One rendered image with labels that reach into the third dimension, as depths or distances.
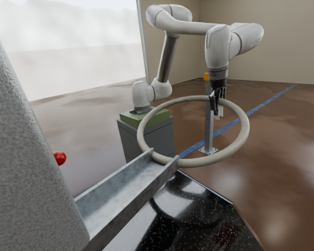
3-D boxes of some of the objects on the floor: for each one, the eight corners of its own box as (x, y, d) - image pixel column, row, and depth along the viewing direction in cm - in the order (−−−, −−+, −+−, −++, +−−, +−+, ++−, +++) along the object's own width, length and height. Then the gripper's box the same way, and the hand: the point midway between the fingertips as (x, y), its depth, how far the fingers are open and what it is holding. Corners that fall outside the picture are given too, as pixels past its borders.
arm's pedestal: (124, 180, 191) (109, 119, 157) (156, 161, 217) (149, 105, 184) (148, 207, 154) (134, 135, 120) (183, 180, 181) (180, 115, 147)
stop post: (218, 150, 226) (224, 70, 180) (210, 156, 215) (214, 73, 169) (206, 145, 240) (208, 70, 195) (198, 150, 229) (198, 73, 184)
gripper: (219, 69, 81) (220, 108, 95) (201, 83, 74) (204, 123, 88) (234, 70, 75) (232, 111, 89) (215, 85, 69) (216, 127, 82)
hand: (218, 112), depth 87 cm, fingers closed on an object, 3 cm apart
